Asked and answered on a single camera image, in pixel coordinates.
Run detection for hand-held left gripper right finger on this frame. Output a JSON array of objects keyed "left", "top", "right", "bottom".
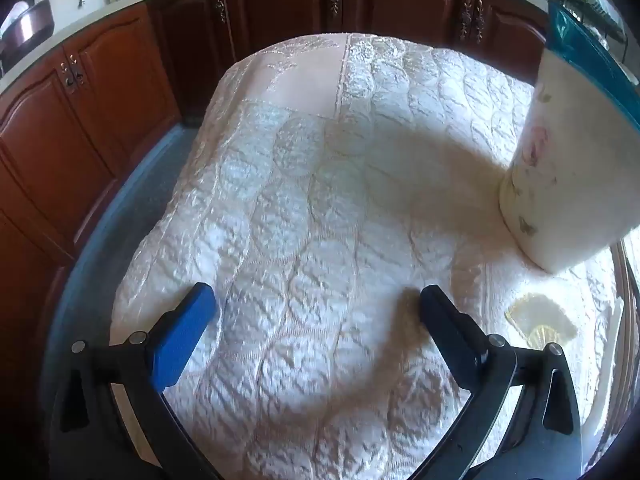
[{"left": 410, "top": 285, "right": 586, "bottom": 480}]

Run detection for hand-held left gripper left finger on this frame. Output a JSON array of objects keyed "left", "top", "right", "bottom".
[{"left": 50, "top": 282, "right": 223, "bottom": 480}]

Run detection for white utensil holder teal rim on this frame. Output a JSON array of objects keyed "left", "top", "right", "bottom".
[{"left": 499, "top": 0, "right": 640, "bottom": 275}]

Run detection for cream quilted tablecloth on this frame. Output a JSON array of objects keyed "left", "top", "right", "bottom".
[{"left": 107, "top": 32, "right": 626, "bottom": 480}]

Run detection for wooden base kitchen cabinets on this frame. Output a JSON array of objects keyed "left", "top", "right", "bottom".
[{"left": 0, "top": 0, "right": 551, "bottom": 371}]

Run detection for dark red rice cooker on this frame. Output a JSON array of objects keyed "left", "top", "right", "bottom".
[{"left": 0, "top": 2, "right": 55, "bottom": 61}]

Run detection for black wire dish rack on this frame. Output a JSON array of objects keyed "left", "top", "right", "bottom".
[{"left": 550, "top": 0, "right": 628, "bottom": 48}]

